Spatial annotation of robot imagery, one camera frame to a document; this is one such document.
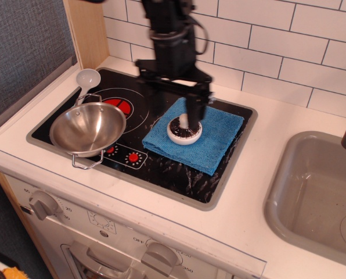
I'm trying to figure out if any wooden side post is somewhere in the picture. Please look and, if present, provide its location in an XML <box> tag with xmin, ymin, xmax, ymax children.
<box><xmin>63</xmin><ymin>0</ymin><xmax>109</xmax><ymax>69</ymax></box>

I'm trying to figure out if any white toy mushroom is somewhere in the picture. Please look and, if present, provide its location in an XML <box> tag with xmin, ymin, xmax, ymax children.
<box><xmin>167</xmin><ymin>113</ymin><xmax>203</xmax><ymax>145</ymax></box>

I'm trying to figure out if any grey left timer knob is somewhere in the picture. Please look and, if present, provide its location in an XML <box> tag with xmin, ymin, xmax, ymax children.
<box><xmin>29</xmin><ymin>191</ymin><xmax>59</xmax><ymax>220</ymax></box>

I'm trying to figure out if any white plastic ladle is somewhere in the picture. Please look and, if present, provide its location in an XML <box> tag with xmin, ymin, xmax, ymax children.
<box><xmin>76</xmin><ymin>69</ymin><xmax>101</xmax><ymax>105</ymax></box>

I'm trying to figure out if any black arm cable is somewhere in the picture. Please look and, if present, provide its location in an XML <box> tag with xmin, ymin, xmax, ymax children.
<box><xmin>187</xmin><ymin>14</ymin><xmax>209</xmax><ymax>56</ymax></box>

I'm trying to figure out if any toy oven door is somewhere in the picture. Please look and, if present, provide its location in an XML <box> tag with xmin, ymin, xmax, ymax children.
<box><xmin>62</xmin><ymin>241</ymin><xmax>219</xmax><ymax>278</ymax></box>

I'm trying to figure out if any blue folded cloth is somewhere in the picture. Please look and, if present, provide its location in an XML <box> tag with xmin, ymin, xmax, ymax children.
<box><xmin>142</xmin><ymin>98</ymin><xmax>244</xmax><ymax>175</ymax></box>

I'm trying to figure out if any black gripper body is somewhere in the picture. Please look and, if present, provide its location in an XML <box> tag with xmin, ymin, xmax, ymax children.
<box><xmin>135</xmin><ymin>27</ymin><xmax>212</xmax><ymax>103</ymax></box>

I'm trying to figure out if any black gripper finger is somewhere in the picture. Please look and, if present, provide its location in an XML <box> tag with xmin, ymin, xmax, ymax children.
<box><xmin>186</xmin><ymin>94</ymin><xmax>207</xmax><ymax>130</ymax></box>
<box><xmin>149</xmin><ymin>84</ymin><xmax>169</xmax><ymax>116</ymax></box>

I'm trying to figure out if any silver metal pan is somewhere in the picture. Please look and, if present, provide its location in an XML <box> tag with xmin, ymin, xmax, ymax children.
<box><xmin>49</xmin><ymin>94</ymin><xmax>127</xmax><ymax>170</ymax></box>

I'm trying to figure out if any black toy stovetop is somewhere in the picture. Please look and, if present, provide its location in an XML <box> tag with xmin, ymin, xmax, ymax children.
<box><xmin>26</xmin><ymin>67</ymin><xmax>259</xmax><ymax>212</ymax></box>

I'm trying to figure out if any grey toy sink basin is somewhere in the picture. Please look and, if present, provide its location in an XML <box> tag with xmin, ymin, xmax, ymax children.
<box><xmin>265</xmin><ymin>131</ymin><xmax>346</xmax><ymax>266</ymax></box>

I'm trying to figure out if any yellow object at corner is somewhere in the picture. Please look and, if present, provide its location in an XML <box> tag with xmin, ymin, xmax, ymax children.
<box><xmin>2</xmin><ymin>267</ymin><xmax>28</xmax><ymax>279</ymax></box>

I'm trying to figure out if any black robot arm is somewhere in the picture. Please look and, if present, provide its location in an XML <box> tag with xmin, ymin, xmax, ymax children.
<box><xmin>135</xmin><ymin>1</ymin><xmax>212</xmax><ymax>131</ymax></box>

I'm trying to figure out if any grey oven temperature knob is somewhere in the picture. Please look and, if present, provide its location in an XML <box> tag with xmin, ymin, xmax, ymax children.
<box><xmin>141</xmin><ymin>242</ymin><xmax>178</xmax><ymax>277</ymax></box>

